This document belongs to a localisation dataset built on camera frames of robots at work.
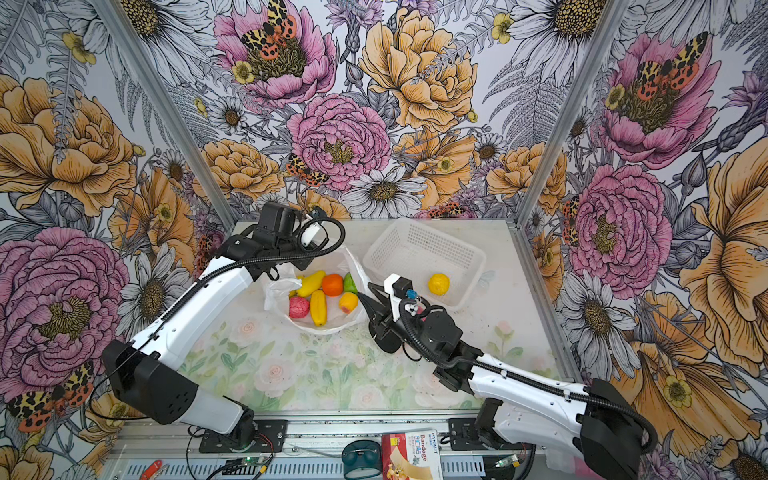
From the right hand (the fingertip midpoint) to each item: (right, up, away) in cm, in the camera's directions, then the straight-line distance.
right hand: (364, 296), depth 67 cm
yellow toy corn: (-17, -8, +27) cm, 32 cm away
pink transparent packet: (+47, -39, +3) cm, 61 cm away
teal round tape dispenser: (0, -34, -2) cm, 34 cm away
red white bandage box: (+11, -36, +2) cm, 38 cm away
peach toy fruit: (-8, -6, +27) cm, 29 cm away
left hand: (-17, +10, +13) cm, 23 cm away
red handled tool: (-50, -41, +3) cm, 64 cm away
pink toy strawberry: (-22, -7, +24) cm, 34 cm away
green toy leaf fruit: (-7, -1, +29) cm, 30 cm away
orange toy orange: (-13, -1, +30) cm, 33 cm away
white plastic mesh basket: (+23, +4, +41) cm, 47 cm away
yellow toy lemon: (+20, 0, +26) cm, 33 cm away
